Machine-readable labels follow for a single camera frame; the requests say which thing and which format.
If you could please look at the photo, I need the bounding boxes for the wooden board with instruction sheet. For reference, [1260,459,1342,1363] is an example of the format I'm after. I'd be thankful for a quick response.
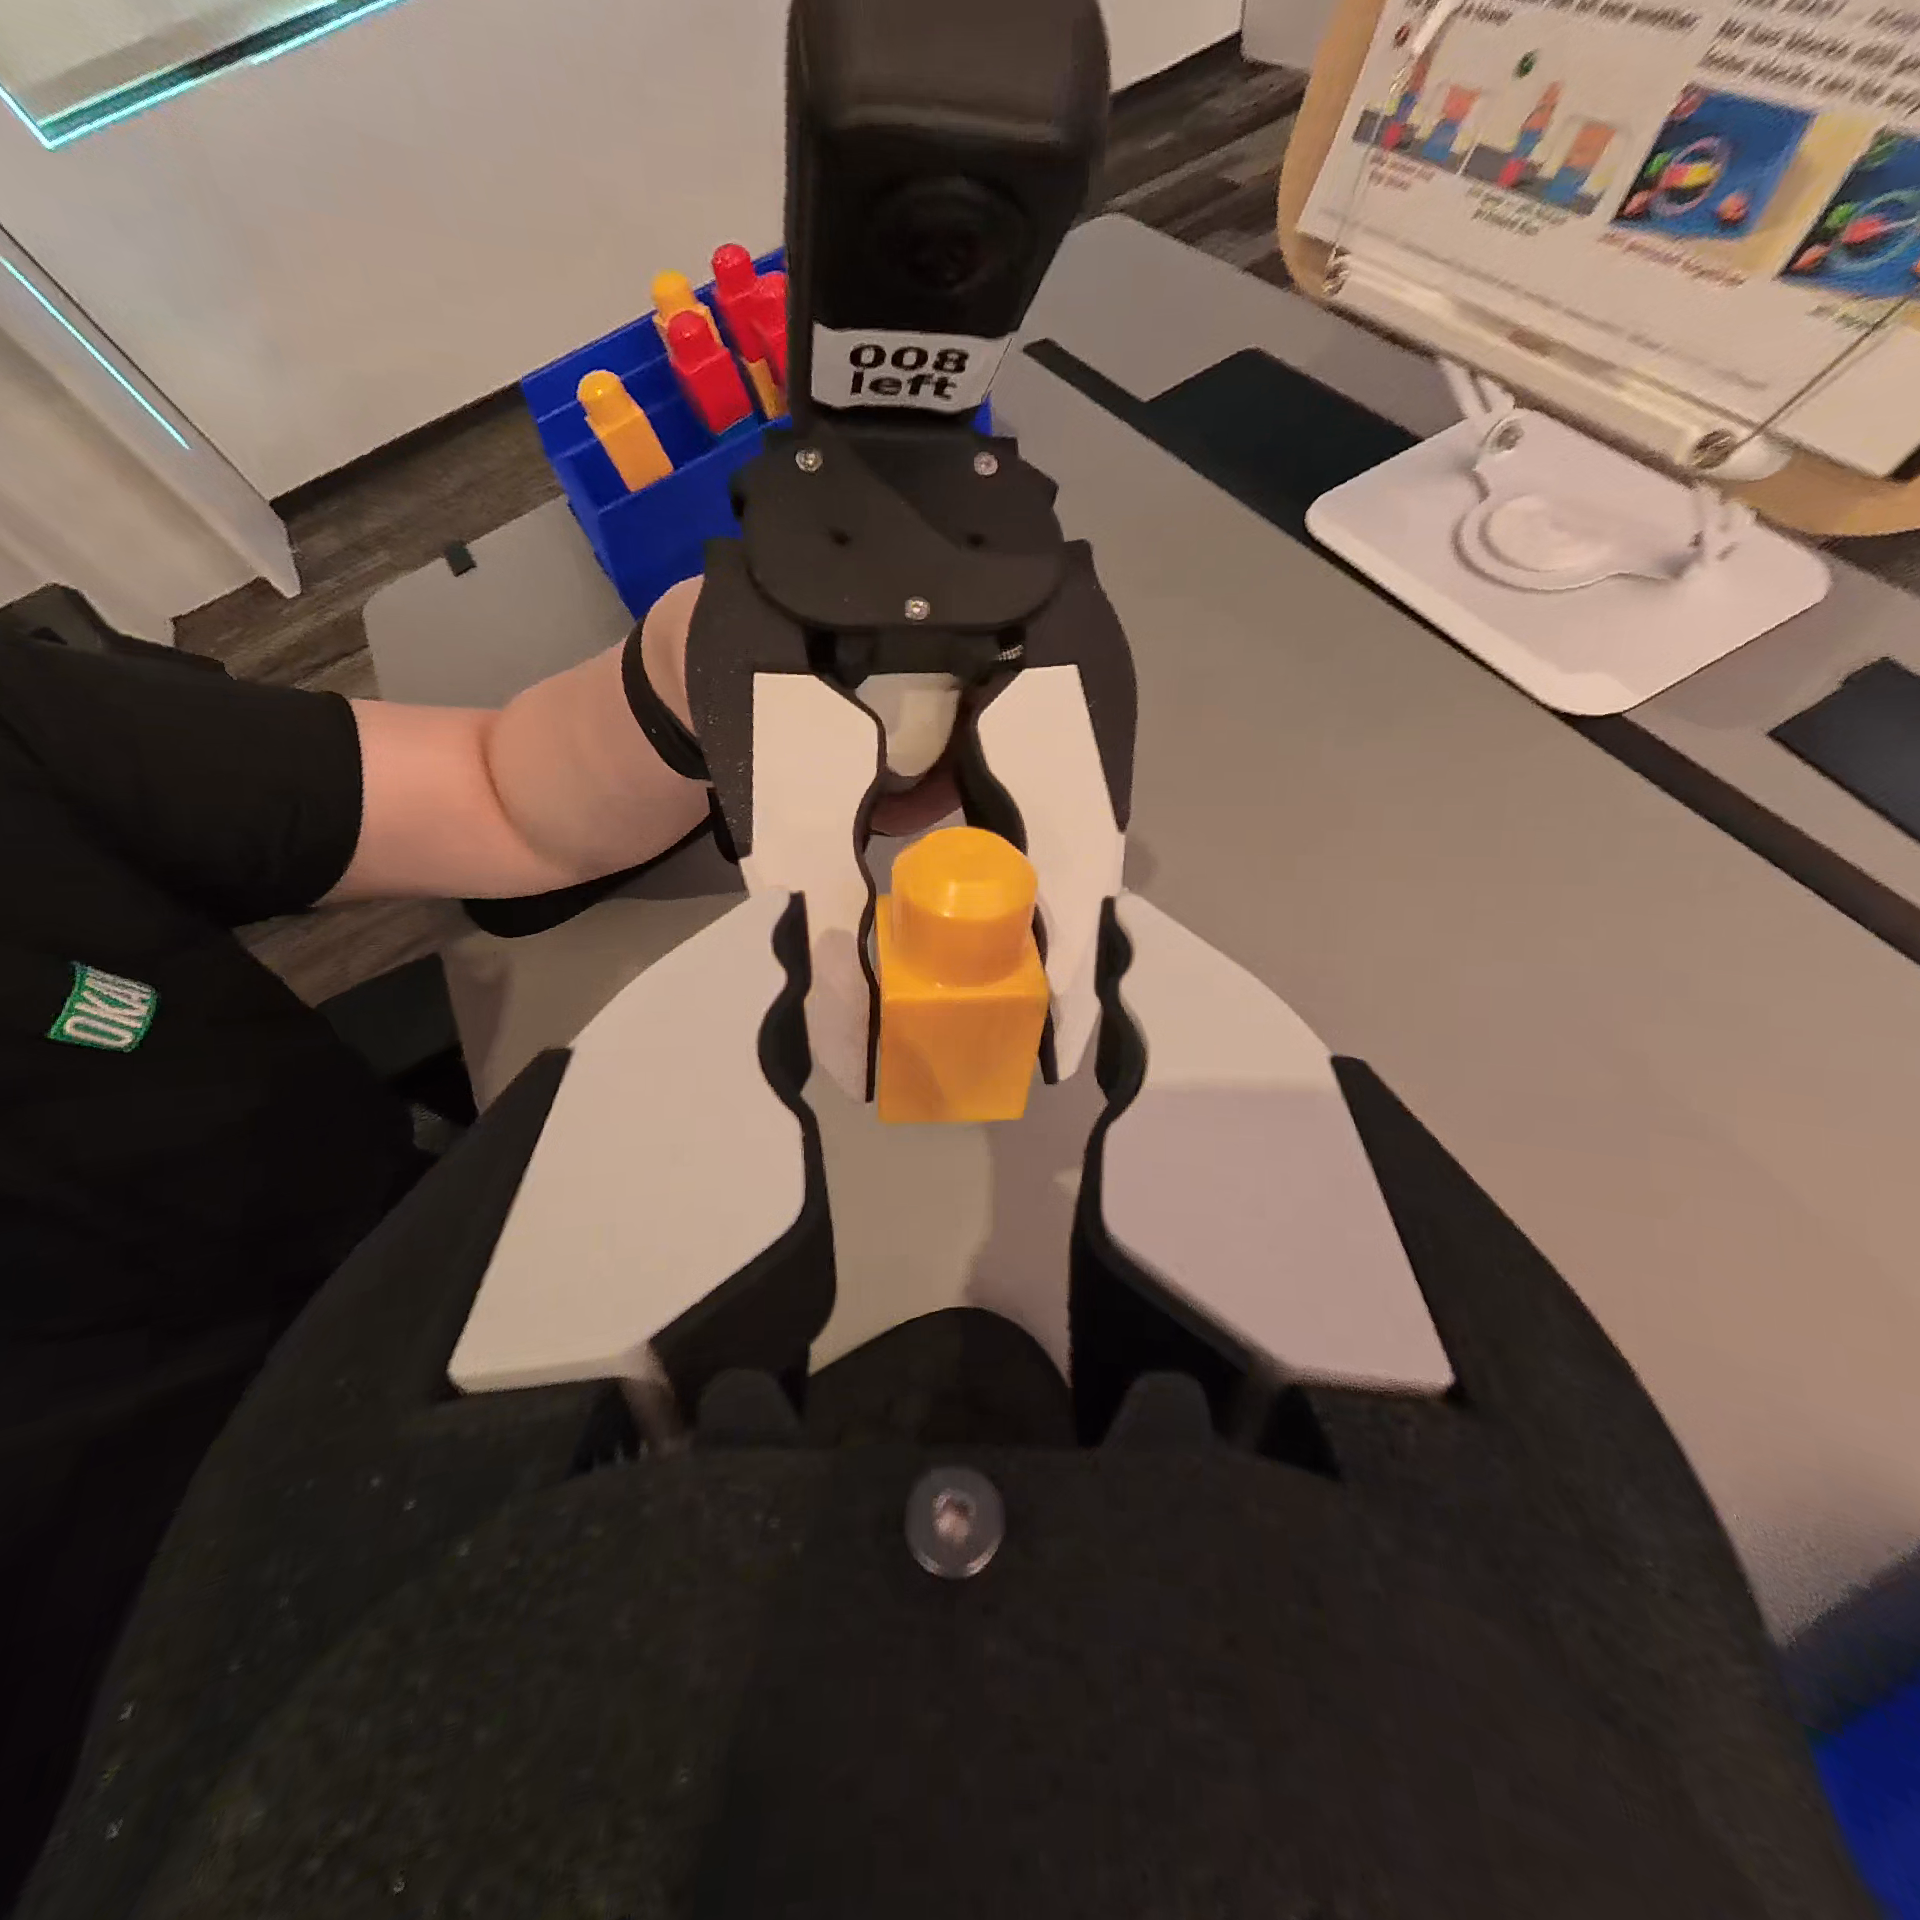
[1276,0,1920,540]

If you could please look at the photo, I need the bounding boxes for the glass window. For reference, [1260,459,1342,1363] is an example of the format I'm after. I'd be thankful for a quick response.
[0,0,406,154]

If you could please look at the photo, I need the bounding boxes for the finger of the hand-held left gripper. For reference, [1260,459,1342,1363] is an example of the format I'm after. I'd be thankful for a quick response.
[743,671,889,1104]
[975,660,1129,1087]

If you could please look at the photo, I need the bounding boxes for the cluster of block towers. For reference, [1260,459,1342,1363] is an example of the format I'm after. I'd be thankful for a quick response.
[575,242,792,488]

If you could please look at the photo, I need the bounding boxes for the black flat plate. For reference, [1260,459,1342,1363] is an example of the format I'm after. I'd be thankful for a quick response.
[1769,655,1920,840]

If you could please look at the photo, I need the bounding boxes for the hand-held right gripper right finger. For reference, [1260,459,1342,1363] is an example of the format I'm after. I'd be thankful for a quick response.
[1069,892,1456,1452]

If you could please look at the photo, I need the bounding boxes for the black wristband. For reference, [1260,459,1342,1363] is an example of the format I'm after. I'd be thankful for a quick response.
[620,614,711,781]

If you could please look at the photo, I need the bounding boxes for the grey desk rail strip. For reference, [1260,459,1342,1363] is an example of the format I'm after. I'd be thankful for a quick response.
[1574,710,1920,963]

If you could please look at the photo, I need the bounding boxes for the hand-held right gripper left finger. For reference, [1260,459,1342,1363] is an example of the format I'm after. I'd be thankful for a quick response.
[448,886,836,1452]

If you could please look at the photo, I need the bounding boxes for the person's left forearm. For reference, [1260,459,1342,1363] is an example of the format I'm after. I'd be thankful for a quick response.
[321,631,711,909]

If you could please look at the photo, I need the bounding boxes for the blue plastic bin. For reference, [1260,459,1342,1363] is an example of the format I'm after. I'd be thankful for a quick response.
[1808,1635,1920,1920]
[518,247,993,618]

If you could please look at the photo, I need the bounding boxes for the yellow mega block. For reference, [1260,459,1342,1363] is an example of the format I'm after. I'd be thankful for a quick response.
[873,828,1048,1127]

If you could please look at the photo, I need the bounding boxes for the person's left hand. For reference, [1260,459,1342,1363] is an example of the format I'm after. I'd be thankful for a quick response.
[646,575,713,758]

